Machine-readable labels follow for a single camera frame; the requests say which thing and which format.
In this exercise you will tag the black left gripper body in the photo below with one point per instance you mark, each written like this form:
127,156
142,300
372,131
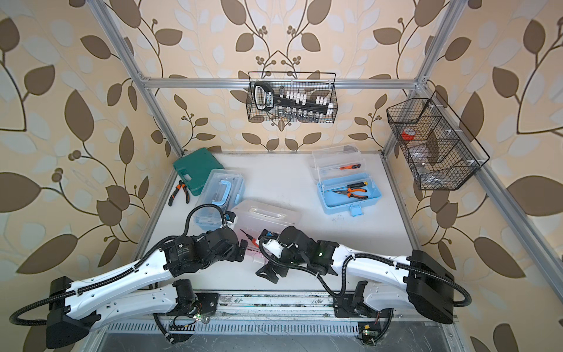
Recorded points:
230,255

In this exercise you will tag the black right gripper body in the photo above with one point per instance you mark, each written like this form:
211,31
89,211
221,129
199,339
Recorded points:
282,264

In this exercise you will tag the pink toolbox with clear lid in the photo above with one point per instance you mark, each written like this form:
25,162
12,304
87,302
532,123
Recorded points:
253,217

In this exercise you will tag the blue toolbox with clear lid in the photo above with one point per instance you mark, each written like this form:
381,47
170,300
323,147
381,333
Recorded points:
223,188

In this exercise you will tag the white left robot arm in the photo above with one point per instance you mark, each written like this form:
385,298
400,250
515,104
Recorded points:
152,285

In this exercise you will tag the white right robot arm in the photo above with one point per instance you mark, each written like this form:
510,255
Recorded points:
414,282

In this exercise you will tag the small red screwdriver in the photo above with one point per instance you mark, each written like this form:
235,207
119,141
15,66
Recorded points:
253,242

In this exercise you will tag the blue toolbox at right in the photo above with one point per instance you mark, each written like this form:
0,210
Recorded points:
329,177

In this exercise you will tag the green plastic tool case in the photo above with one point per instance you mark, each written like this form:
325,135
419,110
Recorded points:
195,168

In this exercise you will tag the black orange screwdriver in box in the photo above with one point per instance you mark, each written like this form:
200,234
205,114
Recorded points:
357,185

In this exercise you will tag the orange black small screwdriver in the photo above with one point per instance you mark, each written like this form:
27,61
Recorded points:
351,167

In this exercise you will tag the black socket set holder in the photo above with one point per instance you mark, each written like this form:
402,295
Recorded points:
273,96

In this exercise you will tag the red tape roll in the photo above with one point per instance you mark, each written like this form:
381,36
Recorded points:
408,134

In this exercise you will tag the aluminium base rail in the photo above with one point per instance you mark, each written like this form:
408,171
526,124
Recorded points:
272,303

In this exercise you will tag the orange handled pliers in box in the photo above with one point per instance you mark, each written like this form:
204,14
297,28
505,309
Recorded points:
360,193

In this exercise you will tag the black wire basket on back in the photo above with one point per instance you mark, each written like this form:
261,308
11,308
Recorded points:
256,116

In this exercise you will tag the black wire basket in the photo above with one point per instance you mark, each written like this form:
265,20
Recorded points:
256,116
445,152

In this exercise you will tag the black wire basket on right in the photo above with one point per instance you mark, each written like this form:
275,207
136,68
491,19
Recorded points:
445,152

